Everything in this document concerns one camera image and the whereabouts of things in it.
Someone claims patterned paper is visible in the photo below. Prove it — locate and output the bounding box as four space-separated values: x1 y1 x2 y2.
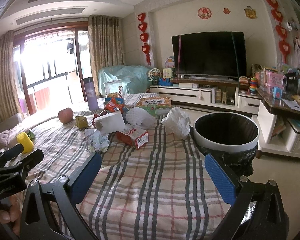
84 128 110 153

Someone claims white tissue box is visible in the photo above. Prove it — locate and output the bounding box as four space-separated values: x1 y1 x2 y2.
93 111 125 134

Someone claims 1928 milk carton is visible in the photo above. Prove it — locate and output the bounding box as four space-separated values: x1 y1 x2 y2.
116 124 149 149

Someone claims orange red snack bag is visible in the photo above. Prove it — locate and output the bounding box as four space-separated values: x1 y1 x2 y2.
104 97 125 113

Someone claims white honeycomb paper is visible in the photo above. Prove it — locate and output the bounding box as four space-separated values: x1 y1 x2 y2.
125 107 156 130

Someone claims white round trash bin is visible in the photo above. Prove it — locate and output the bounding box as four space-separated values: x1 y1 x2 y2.
193 112 260 153

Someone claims person's left hand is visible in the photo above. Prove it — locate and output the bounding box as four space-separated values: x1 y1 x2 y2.
0 195 21 236

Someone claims left beige curtain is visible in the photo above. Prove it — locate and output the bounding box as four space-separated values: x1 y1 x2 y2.
0 31 21 123

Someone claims beige curtain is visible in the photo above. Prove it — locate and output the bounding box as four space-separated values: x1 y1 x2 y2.
88 15 125 96
0 31 21 123

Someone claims red apple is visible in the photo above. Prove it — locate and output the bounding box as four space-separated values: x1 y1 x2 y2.
58 107 74 124

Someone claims plaid tablecloth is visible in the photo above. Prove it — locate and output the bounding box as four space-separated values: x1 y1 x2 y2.
5 92 232 240

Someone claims yellow pyramid packet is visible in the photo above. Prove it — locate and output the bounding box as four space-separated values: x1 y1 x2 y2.
75 115 89 129

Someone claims marble side table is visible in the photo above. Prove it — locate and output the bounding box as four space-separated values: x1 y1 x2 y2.
252 88 300 158

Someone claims purple thermos bottle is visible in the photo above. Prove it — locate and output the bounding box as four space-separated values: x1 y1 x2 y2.
82 77 98 111

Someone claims white tv cabinet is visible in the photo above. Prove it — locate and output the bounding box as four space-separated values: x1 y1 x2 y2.
150 78 260 115

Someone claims rainbow stacking rings toy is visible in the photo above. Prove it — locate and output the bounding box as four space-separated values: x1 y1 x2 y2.
249 77 258 95

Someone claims large orange snack box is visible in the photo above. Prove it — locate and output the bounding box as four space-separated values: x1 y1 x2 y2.
136 97 172 109

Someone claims white paper sheet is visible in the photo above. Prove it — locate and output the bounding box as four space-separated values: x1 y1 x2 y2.
282 99 300 112

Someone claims clear cookie jar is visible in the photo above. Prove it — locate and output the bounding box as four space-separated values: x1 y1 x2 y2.
104 80 123 98

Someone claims green small box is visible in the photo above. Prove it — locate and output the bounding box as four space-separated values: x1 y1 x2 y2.
139 105 157 118

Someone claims pink toy box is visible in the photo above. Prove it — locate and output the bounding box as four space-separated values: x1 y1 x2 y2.
265 71 285 94

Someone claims right beige curtain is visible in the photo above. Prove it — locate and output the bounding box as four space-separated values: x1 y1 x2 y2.
88 15 125 96

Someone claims teal covered armchair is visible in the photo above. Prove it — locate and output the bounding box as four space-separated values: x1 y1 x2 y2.
97 65 151 96

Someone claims toy telephone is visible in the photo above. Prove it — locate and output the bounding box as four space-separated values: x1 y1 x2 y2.
162 68 173 79

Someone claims black television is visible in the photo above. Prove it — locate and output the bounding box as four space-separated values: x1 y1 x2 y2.
172 31 247 79

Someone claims ferris wheel toy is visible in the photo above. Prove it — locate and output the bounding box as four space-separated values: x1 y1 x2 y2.
148 68 161 85

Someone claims right red heart hanging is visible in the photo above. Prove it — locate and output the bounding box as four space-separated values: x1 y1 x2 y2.
266 0 290 64

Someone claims red heart hanging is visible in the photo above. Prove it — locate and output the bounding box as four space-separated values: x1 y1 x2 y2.
137 12 151 66
266 0 290 64

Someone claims left red heart hanging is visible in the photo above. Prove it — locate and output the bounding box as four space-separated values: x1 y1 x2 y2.
137 12 151 66

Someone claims gold wall decal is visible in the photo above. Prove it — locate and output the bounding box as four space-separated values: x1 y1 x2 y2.
244 5 257 20

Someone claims round red wall decal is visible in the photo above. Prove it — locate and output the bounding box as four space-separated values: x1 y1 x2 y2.
198 7 212 20

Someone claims small red wall decal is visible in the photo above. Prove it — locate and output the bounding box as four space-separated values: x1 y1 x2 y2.
223 8 231 14

